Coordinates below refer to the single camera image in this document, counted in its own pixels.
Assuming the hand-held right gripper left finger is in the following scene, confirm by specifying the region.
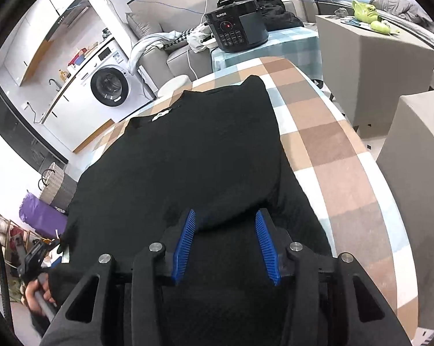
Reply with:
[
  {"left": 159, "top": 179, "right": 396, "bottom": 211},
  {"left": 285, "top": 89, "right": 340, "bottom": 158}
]
[{"left": 40, "top": 208, "right": 197, "bottom": 346}]

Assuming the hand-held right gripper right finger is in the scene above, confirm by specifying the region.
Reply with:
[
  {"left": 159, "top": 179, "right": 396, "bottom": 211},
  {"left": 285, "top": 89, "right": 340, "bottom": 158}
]
[{"left": 255, "top": 208, "right": 414, "bottom": 346}]

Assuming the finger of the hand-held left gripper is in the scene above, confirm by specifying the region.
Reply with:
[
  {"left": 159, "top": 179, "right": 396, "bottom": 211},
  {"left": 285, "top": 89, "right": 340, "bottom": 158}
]
[{"left": 37, "top": 240, "right": 61, "bottom": 260}]

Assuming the tall grey cabinet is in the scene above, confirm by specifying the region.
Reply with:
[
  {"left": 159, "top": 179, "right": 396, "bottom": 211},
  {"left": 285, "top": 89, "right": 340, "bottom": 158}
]
[{"left": 315, "top": 14, "right": 434, "bottom": 139}]

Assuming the purple bag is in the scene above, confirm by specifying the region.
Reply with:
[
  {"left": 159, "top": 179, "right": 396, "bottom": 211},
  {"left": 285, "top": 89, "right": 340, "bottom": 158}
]
[{"left": 19, "top": 192, "right": 70, "bottom": 240}]

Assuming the wicker basket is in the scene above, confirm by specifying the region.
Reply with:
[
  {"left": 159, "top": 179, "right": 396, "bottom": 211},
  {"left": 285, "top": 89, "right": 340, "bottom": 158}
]
[{"left": 40, "top": 162, "right": 77, "bottom": 210}]

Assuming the black electric pressure cooker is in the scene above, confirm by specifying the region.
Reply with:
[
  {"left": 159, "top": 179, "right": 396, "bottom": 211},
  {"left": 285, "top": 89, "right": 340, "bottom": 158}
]
[{"left": 203, "top": 0, "right": 270, "bottom": 53}]

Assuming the grey sofa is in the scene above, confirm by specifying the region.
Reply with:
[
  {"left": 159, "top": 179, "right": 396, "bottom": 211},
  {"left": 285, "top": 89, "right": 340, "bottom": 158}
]
[{"left": 125, "top": 0, "right": 394, "bottom": 94}]

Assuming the brown blue checkered blanket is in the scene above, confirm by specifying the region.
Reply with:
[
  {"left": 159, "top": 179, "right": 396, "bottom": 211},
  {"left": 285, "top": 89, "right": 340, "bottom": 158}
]
[{"left": 73, "top": 57, "right": 419, "bottom": 332}]

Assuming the white kitchen base cabinet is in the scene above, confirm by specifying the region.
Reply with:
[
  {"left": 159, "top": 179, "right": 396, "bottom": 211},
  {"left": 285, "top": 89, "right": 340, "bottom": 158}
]
[{"left": 40, "top": 68, "right": 115, "bottom": 126}]

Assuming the white round stool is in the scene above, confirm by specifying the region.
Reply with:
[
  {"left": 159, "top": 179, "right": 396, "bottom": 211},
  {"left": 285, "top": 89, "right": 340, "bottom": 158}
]
[{"left": 156, "top": 74, "right": 192, "bottom": 98}]

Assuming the white washing machine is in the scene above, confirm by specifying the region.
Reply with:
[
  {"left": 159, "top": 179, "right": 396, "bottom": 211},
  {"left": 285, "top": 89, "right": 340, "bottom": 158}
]
[{"left": 67, "top": 36, "right": 142, "bottom": 108}]

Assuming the cluttered storage rack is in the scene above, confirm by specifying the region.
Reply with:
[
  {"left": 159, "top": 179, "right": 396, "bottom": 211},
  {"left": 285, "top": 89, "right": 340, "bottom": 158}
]
[{"left": 0, "top": 205, "right": 59, "bottom": 296}]

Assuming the black clothes pile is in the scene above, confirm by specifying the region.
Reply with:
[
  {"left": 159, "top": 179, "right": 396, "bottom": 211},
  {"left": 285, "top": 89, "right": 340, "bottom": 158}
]
[{"left": 217, "top": 0, "right": 304, "bottom": 29}]

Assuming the white wall cabinet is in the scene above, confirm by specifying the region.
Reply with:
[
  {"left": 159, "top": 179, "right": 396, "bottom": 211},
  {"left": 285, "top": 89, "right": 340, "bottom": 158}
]
[{"left": 3, "top": 0, "right": 95, "bottom": 87}]

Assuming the black glass cabinet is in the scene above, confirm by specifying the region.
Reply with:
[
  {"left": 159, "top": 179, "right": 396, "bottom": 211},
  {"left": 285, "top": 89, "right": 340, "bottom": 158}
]
[{"left": 0, "top": 81, "right": 68, "bottom": 177}]

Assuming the black knit sweater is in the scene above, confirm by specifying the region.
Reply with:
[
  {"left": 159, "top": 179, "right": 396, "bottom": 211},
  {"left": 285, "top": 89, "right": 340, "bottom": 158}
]
[{"left": 40, "top": 75, "right": 338, "bottom": 346}]

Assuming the low grey cabinet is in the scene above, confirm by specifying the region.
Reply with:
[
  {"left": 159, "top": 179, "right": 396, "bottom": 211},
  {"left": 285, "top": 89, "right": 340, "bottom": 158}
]
[{"left": 375, "top": 88, "right": 434, "bottom": 332}]

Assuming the grey padded jacket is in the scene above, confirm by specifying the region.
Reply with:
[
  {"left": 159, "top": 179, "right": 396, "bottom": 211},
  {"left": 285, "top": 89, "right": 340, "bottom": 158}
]
[{"left": 372, "top": 0, "right": 414, "bottom": 17}]

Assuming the green mask toy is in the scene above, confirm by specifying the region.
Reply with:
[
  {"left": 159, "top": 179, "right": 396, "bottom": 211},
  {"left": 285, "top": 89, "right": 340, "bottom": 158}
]
[{"left": 352, "top": 0, "right": 390, "bottom": 35}]

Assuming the person's left hand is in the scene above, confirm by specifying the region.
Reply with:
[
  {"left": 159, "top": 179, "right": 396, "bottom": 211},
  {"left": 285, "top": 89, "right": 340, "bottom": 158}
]
[{"left": 24, "top": 280, "right": 58, "bottom": 312}]

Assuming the grey white cloth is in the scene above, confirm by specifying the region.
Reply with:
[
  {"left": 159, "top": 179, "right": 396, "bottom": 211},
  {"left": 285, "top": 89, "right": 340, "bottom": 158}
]
[{"left": 129, "top": 31, "right": 189, "bottom": 74}]

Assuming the teal checked tablecloth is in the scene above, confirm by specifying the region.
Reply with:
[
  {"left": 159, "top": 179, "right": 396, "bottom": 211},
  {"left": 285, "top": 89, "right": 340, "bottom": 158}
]
[{"left": 210, "top": 27, "right": 324, "bottom": 83}]

